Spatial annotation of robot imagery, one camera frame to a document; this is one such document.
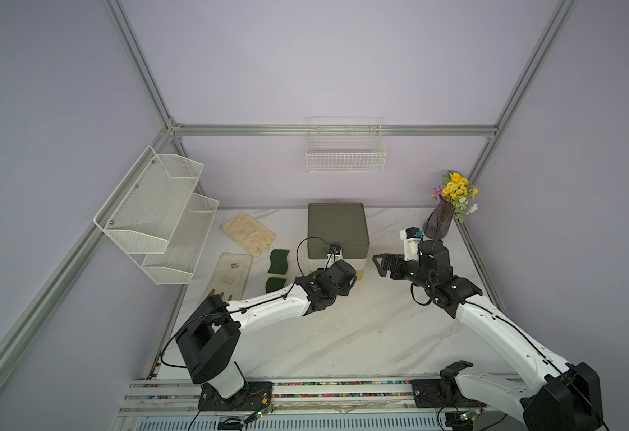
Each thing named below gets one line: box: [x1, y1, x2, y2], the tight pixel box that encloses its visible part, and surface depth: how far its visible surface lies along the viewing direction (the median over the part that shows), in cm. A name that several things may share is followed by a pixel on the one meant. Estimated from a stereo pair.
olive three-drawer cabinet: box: [307, 202, 371, 276], surface depth 89 cm
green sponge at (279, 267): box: [267, 248, 291, 277], surface depth 104 cm
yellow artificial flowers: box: [431, 172, 480, 224], surface depth 94 cm
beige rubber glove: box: [220, 211, 276, 258], surface depth 113 cm
